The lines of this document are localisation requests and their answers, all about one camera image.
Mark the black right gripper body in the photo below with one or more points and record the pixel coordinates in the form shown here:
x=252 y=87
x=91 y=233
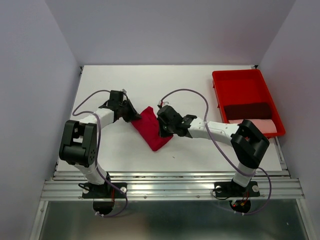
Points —
x=170 y=127

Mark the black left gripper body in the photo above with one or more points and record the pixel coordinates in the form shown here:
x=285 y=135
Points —
x=121 y=107

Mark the red t-shirt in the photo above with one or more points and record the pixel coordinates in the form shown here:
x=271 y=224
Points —
x=149 y=129

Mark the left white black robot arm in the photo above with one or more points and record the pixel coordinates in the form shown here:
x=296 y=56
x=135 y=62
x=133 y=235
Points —
x=81 y=139

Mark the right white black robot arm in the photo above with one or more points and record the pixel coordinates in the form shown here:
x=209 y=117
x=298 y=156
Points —
x=248 y=143

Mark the red plastic bin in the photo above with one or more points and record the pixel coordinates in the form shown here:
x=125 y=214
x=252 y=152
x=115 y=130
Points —
x=236 y=87

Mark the dark maroon rolled t-shirt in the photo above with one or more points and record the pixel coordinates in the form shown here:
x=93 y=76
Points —
x=258 y=110

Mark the pink rolled t-shirt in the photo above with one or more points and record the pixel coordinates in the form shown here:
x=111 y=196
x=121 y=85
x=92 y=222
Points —
x=265 y=126

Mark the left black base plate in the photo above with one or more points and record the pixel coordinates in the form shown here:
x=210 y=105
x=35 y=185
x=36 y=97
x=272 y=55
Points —
x=103 y=191

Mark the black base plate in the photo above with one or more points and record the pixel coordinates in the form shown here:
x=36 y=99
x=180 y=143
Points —
x=103 y=191
x=230 y=189

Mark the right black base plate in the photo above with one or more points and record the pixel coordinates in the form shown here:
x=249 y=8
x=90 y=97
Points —
x=230 y=189

